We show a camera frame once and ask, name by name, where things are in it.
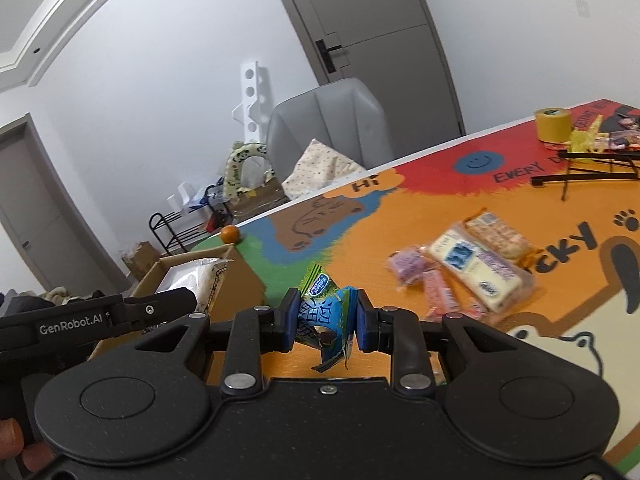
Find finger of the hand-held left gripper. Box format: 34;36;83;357
122;287;199;334

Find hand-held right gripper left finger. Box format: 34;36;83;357
132;287;303;398

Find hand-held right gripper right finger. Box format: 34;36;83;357
356;290;521;398

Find blue snack packet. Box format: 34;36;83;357
295;261;361;373

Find white black-label packet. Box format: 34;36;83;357
155;258;232;313

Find cardboard box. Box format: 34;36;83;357
89;244;269;387

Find small pink purple packet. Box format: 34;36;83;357
386;246;437;288

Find orange pink snack packet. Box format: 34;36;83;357
421;269;460;313

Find large white and purple packet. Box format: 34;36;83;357
429;227;535;312

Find clear cracker packet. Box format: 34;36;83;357
462;211;533;262

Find person's left hand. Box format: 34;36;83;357
0;416;55;475

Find small brown floor carton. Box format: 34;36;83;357
121;241;161;281

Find dark cloth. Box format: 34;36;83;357
0;292;51;317

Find black shoe rack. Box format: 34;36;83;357
149;205;236;256

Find colourful cartoon table mat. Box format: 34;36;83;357
187;99;640;480

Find grey side door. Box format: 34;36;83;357
0;112;131;301

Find white plastic holder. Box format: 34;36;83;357
167;180;211;211

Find taped cardboard carton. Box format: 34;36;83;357
232;180;291;223

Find dotted cream cushion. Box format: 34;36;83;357
281;138;366;200

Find grey chair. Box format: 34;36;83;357
266;77;396;196

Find white perforated board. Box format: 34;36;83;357
232;61;273;146

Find yellow tape roll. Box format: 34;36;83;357
533;107;572;143

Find yellow plastic clips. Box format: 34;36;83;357
569;119;608;153

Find clear bag of trinkets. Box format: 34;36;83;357
602;130;640;151

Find panda print padded ring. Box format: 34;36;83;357
222;141;276;201

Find black wire stand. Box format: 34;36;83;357
531;147;640;201

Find black door lock handle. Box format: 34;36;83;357
316;39;346;75

